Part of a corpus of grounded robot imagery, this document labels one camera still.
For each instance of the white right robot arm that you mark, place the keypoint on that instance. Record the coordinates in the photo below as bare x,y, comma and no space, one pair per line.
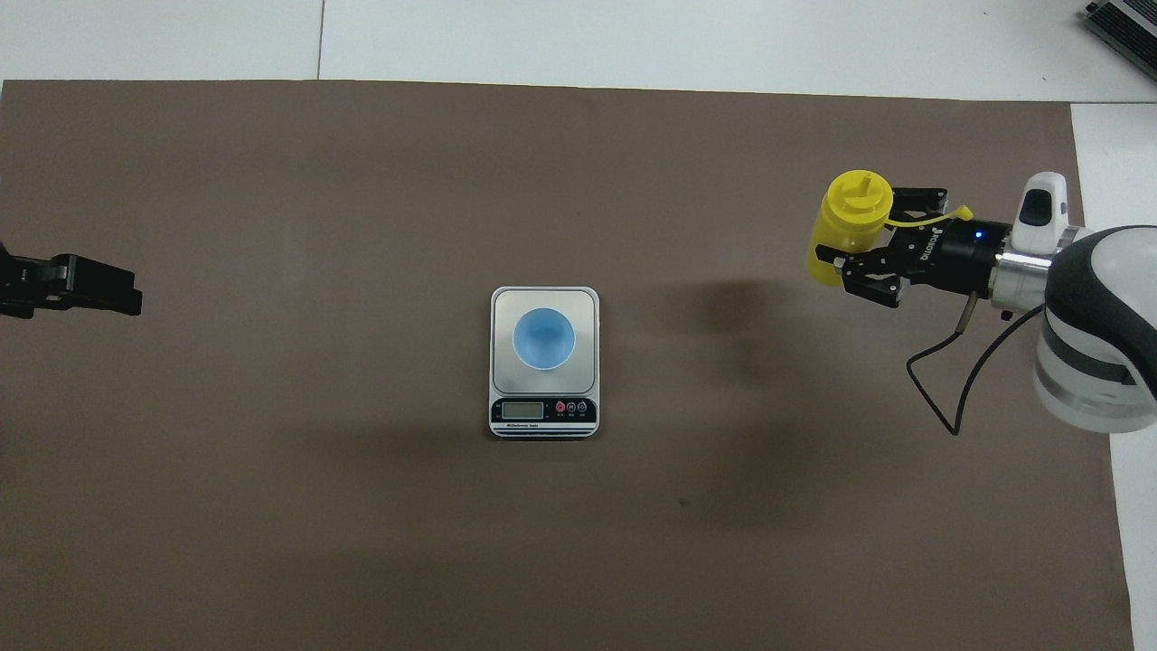
1103,307

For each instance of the grey ribbed metal device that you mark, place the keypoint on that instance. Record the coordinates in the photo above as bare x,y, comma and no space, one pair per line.
1130,23

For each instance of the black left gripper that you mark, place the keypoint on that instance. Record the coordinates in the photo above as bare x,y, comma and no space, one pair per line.
18,285

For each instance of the silver digital kitchen scale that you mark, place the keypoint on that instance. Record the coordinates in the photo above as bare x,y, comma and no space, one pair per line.
542,416

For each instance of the yellow squeeze bottle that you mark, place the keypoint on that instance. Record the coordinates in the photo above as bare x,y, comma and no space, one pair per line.
850,226

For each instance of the brown paper table mat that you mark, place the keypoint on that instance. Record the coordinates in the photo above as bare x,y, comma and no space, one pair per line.
271,181

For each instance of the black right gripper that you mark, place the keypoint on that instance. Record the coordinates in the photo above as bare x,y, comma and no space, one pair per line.
958,258

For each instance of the light blue plastic cup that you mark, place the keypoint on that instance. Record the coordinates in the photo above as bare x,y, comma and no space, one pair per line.
543,339

